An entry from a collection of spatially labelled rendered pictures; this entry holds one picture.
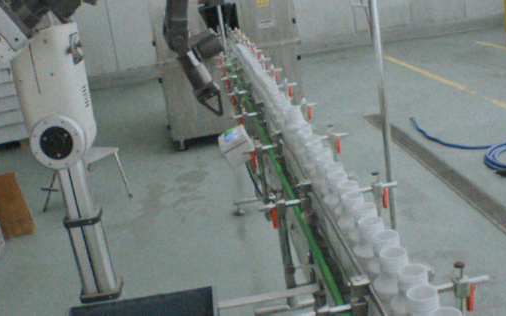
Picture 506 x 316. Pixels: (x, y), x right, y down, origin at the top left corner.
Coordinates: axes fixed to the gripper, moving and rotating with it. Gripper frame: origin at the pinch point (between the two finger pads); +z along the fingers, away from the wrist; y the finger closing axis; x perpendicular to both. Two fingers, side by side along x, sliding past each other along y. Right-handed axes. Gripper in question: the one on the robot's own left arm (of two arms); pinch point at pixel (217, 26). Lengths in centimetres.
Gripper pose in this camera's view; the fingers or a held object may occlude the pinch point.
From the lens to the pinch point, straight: 202.3
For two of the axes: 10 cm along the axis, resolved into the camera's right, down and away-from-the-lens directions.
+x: 0.8, 2.7, -9.6
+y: -9.8, 1.7, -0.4
